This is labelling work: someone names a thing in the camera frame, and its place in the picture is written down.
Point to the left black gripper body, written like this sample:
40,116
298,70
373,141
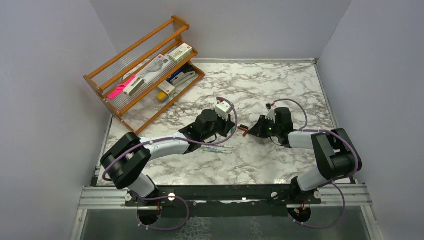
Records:
220,127

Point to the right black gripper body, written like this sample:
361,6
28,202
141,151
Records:
273,128

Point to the white pen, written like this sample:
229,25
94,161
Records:
219,146
215,150

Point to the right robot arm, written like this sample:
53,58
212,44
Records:
334,152

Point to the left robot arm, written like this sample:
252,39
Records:
125,161

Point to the yellow sticky note block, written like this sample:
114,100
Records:
162,97

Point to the blue black stapler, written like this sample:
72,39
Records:
184,72

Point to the small white red box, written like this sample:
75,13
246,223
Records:
167,88

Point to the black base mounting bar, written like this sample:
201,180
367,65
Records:
280,193

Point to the long white package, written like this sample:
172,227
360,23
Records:
156,67

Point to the white green box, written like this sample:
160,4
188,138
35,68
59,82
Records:
180,53

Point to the wooden shelf rack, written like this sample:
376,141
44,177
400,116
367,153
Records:
136,113

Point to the white black box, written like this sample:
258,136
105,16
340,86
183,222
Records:
133,86

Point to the pink highlighter pack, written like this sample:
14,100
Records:
120,88

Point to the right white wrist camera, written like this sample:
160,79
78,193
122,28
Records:
271,112

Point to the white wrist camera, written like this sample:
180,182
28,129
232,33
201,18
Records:
271,112
223,110

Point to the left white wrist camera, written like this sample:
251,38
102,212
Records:
223,110

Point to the aluminium frame rail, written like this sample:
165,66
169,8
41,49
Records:
102,198

